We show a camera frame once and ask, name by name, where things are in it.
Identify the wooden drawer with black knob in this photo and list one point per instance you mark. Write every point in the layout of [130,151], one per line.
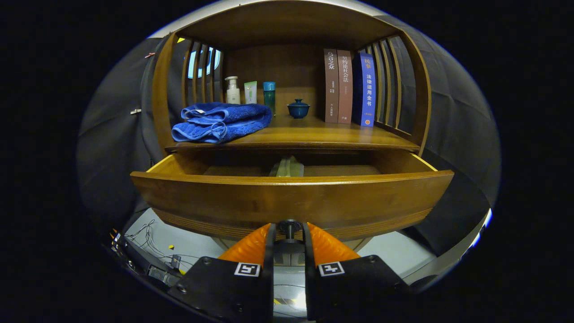
[224,202]

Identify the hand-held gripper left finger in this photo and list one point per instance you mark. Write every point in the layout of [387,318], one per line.
[269,278]

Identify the wooden cabinet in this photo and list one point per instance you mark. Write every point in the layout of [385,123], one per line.
[287,63]

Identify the wooden countertop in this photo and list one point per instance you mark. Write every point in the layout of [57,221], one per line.
[314,134]

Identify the white and green tube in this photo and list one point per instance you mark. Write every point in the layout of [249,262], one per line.
[250,93]

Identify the white pump bottle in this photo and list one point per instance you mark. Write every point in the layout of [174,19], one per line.
[232,94]

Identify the blue folded towel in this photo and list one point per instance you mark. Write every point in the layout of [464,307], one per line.
[224,123]

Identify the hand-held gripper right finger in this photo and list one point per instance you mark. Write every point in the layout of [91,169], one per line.
[310,278]

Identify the teal bottle with blue cap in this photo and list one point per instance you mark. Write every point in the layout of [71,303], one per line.
[269,96]

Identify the dark brown book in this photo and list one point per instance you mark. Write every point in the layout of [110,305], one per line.
[332,89]

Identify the light brown book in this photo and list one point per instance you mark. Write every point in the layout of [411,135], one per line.
[345,89]

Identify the blue book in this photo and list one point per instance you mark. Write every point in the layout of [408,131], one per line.
[368,89]

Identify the blue lidded teacup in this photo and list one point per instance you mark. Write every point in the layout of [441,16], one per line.
[298,110]

